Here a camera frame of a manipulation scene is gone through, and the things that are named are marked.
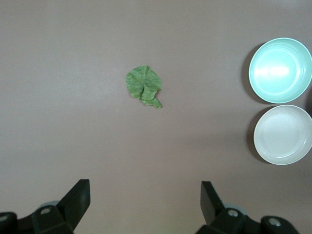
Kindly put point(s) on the beige plate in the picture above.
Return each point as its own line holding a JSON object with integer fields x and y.
{"x": 280, "y": 135}

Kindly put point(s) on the mint green plate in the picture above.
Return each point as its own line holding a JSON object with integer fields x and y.
{"x": 278, "y": 70}

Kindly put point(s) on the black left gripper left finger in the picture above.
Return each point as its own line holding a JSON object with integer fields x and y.
{"x": 75, "y": 202}

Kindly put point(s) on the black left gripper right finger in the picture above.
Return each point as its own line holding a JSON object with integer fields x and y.
{"x": 210, "y": 203}

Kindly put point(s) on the green lettuce leaf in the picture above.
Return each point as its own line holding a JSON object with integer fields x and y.
{"x": 142, "y": 83}

